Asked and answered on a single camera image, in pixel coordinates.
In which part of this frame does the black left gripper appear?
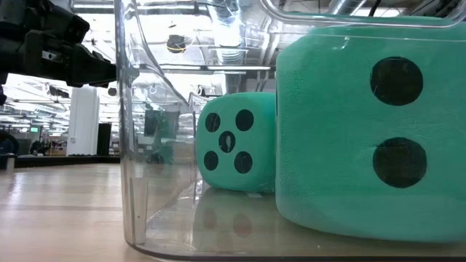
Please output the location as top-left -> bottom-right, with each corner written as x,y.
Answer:
0,14 -> 140,89

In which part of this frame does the teal foam die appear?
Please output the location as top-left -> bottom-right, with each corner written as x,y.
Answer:
195,91 -> 277,194
275,14 -> 466,244

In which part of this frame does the white pillar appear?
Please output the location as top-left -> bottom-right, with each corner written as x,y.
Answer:
66,85 -> 100,156

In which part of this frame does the black tall panel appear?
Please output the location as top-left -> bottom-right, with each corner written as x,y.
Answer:
96,122 -> 113,156

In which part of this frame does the black ceiling device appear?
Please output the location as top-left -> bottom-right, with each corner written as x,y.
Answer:
166,34 -> 187,55

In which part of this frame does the person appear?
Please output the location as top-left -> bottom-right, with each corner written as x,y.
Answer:
0,130 -> 20,156

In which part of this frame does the large clear plastic bin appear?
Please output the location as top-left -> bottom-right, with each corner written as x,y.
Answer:
114,0 -> 466,260

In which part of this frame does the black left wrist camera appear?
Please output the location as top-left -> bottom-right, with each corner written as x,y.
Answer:
47,1 -> 91,45

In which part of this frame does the black aluminium table frame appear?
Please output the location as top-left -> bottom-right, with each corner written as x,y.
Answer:
14,155 -> 121,169

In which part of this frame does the silver ventilation duct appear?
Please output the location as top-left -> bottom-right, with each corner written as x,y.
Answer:
209,0 -> 252,65

